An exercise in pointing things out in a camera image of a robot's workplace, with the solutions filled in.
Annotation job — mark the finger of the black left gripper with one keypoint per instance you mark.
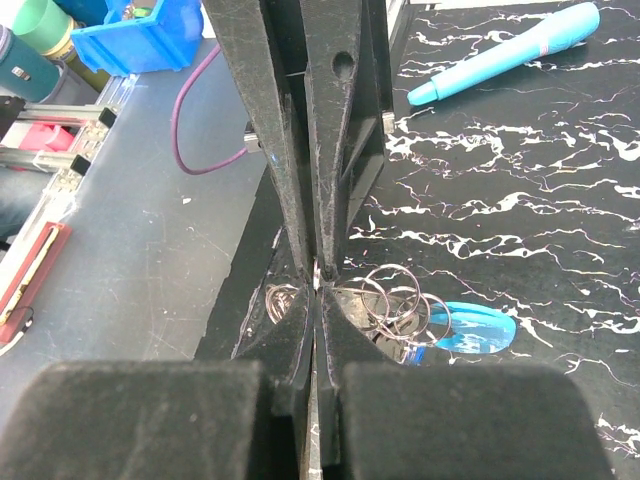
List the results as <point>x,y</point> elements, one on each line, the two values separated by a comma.
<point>333,35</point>
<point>249,43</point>

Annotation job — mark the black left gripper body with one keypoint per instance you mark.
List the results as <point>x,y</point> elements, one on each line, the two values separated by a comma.
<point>373,98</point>

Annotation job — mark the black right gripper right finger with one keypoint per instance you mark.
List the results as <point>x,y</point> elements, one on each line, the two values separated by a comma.
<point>463,422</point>

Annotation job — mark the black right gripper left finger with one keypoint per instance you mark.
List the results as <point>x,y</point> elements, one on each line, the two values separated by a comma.
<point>243,418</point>

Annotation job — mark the blue key tag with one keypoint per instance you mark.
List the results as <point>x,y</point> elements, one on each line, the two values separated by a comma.
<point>475,329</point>

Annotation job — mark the blue storage bin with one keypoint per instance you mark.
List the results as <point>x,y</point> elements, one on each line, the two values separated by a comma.
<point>167,39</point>

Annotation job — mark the green cup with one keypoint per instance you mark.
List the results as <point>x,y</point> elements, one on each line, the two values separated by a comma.
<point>44,26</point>

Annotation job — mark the teal bottle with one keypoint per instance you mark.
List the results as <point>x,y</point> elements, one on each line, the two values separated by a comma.
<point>24,72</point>

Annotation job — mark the cyan blue marker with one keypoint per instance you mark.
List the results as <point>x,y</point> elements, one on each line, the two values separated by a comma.
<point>556,33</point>

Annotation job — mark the red box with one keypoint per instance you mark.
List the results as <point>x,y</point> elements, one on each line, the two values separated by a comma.
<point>19,295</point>

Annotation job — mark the aluminium frame rail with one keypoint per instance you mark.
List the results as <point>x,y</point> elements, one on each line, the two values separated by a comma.
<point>49,170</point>

